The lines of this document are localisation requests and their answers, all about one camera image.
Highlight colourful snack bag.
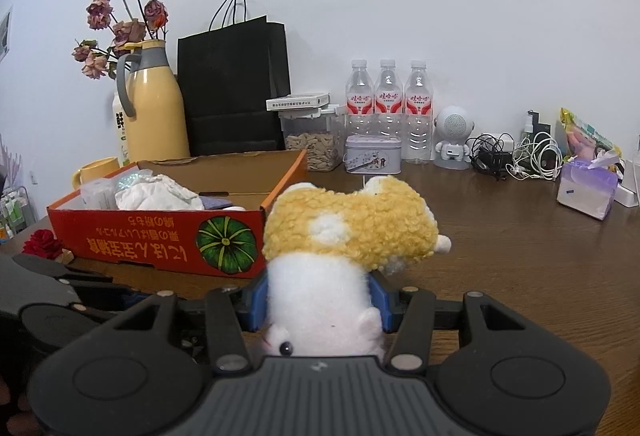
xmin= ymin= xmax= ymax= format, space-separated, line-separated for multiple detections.
xmin=558 ymin=107 xmax=622 ymax=163

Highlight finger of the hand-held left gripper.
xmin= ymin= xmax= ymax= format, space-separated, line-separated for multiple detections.
xmin=64 ymin=269 xmax=116 ymax=291
xmin=75 ymin=292 xmax=153 ymax=318

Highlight white milk carton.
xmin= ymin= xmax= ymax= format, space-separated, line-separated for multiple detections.
xmin=112 ymin=91 xmax=131 ymax=167

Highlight dried pink rose bouquet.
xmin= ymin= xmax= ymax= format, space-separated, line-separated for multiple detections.
xmin=72 ymin=0 xmax=169 ymax=80

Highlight purple tissue pack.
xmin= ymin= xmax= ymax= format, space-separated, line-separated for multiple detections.
xmin=556 ymin=149 xmax=622 ymax=221

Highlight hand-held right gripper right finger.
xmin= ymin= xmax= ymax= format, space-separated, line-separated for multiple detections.
xmin=369 ymin=272 xmax=522 ymax=373

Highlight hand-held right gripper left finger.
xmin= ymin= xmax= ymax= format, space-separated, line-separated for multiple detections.
xmin=114 ymin=277 xmax=268 ymax=376

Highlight yellow mug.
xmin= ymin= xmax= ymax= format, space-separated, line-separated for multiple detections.
xmin=72 ymin=157 xmax=121 ymax=191

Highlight white robot speaker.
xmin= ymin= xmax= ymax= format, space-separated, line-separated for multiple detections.
xmin=432 ymin=105 xmax=474 ymax=169

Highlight white crumpled cloth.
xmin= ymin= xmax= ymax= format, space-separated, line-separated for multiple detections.
xmin=115 ymin=175 xmax=206 ymax=211

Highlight red cardboard box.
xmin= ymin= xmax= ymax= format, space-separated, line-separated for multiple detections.
xmin=47 ymin=148 xmax=309 ymax=277

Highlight tangled white cables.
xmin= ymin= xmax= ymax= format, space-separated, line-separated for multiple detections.
xmin=506 ymin=137 xmax=562 ymax=181

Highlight clear container of nuts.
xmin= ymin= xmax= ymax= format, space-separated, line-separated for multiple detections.
xmin=279 ymin=105 xmax=346 ymax=172

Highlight wall poster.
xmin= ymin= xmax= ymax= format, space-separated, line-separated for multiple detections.
xmin=0 ymin=5 xmax=14 ymax=63

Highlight person's left hand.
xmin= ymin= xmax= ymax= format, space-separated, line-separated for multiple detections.
xmin=0 ymin=356 xmax=42 ymax=436

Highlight translucent white plastic container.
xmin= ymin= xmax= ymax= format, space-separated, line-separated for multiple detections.
xmin=79 ymin=178 xmax=121 ymax=210

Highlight black paper bag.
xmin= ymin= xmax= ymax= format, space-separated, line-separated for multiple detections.
xmin=177 ymin=0 xmax=292 ymax=157

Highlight black charger with cable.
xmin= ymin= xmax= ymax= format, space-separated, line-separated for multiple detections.
xmin=467 ymin=132 xmax=517 ymax=176

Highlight yellow white plush hamster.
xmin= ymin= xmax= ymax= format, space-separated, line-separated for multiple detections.
xmin=260 ymin=175 xmax=454 ymax=360

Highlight flat white box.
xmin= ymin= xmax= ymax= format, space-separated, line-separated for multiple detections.
xmin=265 ymin=92 xmax=331 ymax=112

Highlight white power strip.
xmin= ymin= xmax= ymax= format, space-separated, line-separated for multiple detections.
xmin=613 ymin=133 xmax=640 ymax=208

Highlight purple coral wall sticker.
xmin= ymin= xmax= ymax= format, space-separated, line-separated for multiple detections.
xmin=0 ymin=135 xmax=24 ymax=188

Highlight yellow thermos jug grey handle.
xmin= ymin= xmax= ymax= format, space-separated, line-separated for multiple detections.
xmin=115 ymin=40 xmax=191 ymax=162

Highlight metal storage rack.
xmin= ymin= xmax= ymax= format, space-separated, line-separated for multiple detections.
xmin=0 ymin=185 xmax=32 ymax=243

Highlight grey tin box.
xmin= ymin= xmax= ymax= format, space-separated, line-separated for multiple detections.
xmin=344 ymin=134 xmax=404 ymax=176

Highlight red artificial rose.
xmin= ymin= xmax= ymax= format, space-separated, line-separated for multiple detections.
xmin=22 ymin=229 xmax=76 ymax=263

